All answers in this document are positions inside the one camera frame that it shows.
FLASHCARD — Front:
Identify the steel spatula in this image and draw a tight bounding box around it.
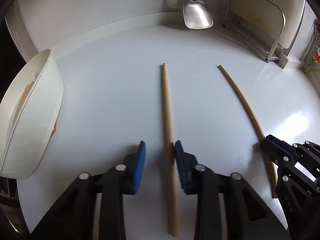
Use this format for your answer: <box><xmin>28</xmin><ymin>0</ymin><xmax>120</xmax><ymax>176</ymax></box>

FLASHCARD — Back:
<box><xmin>183</xmin><ymin>0</ymin><xmax>214</xmax><ymax>30</ymax></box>

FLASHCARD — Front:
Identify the steel cutting board rack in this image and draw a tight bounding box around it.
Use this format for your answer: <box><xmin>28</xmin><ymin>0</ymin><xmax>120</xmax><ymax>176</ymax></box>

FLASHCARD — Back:
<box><xmin>222</xmin><ymin>0</ymin><xmax>291</xmax><ymax>69</ymax></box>

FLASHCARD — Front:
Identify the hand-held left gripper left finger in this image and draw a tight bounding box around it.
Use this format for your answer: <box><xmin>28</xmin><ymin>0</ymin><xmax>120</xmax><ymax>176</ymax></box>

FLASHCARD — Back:
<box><xmin>30</xmin><ymin>141</ymin><xmax>146</xmax><ymax>240</ymax></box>

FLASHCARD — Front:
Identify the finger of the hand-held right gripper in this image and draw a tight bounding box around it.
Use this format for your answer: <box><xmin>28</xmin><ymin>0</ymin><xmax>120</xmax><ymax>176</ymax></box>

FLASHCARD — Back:
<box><xmin>266</xmin><ymin>134</ymin><xmax>320</xmax><ymax>195</ymax></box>
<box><xmin>260</xmin><ymin>139</ymin><xmax>304</xmax><ymax>233</ymax></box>

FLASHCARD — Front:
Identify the wooden chopstick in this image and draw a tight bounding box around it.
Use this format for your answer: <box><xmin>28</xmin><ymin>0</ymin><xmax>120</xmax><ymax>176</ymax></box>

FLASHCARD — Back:
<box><xmin>160</xmin><ymin>64</ymin><xmax>174</xmax><ymax>235</ymax></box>
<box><xmin>217</xmin><ymin>65</ymin><xmax>278</xmax><ymax>199</ymax></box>
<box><xmin>163</xmin><ymin>63</ymin><xmax>178</xmax><ymax>237</ymax></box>

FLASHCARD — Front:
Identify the wall power socket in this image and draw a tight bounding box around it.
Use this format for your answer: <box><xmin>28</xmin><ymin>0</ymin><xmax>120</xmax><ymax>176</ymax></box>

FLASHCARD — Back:
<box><xmin>302</xmin><ymin>49</ymin><xmax>320</xmax><ymax>74</ymax></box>

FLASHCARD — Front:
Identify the bundle of wooden chopsticks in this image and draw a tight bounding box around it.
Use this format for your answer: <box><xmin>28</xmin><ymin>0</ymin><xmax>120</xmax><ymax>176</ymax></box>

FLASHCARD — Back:
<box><xmin>14</xmin><ymin>71</ymin><xmax>38</xmax><ymax>123</ymax></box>

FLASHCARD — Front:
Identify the cream cutting board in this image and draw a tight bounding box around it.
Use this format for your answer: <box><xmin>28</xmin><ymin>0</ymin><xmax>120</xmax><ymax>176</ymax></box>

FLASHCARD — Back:
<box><xmin>229</xmin><ymin>0</ymin><xmax>306</xmax><ymax>50</ymax></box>

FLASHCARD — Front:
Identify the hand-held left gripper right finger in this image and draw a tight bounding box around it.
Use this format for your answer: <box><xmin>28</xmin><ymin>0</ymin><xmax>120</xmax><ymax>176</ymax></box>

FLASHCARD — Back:
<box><xmin>174</xmin><ymin>140</ymin><xmax>292</xmax><ymax>240</ymax></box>

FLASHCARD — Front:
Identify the white round basin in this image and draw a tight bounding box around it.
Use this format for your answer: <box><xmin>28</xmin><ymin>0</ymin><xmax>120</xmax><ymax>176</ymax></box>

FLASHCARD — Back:
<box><xmin>0</xmin><ymin>49</ymin><xmax>64</xmax><ymax>179</ymax></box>

